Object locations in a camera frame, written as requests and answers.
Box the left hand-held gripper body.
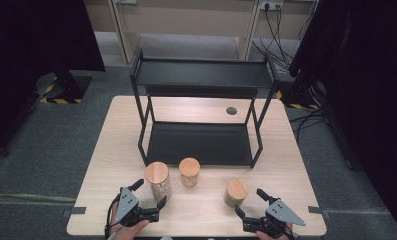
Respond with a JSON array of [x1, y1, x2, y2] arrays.
[[114, 187, 161, 228]]

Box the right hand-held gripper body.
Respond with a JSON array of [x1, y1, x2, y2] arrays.
[[242, 198, 307, 240]]

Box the short glass jar wooden lid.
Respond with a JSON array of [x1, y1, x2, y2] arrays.
[[223, 178, 250, 208]]

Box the tall glass jar wooden lid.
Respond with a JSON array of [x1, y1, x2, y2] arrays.
[[144, 161, 172, 203]]

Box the medium glass jar wooden lid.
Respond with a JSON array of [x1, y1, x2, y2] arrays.
[[178, 157, 201, 188]]

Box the black two-tier metal rack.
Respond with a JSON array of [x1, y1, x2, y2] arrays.
[[129, 48, 280, 169]]

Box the person's left hand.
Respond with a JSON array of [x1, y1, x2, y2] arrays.
[[109, 203, 150, 240]]

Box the person's right hand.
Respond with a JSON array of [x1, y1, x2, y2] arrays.
[[255, 223, 294, 240]]

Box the black stand base striped tape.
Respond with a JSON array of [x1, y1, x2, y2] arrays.
[[35, 71, 93, 105], [275, 77, 321, 111]]

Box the black curtain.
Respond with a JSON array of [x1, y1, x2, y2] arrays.
[[0, 0, 106, 161], [288, 0, 397, 238]]

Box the beige wooden cabinet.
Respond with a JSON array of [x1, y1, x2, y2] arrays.
[[107, 0, 264, 64]]

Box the white power strip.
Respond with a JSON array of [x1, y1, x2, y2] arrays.
[[259, 0, 285, 11]]

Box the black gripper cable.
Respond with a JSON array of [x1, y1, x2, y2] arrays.
[[104, 195, 121, 240]]

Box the black floor cables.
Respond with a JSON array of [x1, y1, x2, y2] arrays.
[[287, 83, 331, 142]]

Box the black hanging power cables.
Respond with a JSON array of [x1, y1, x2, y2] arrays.
[[251, 3, 309, 72]]

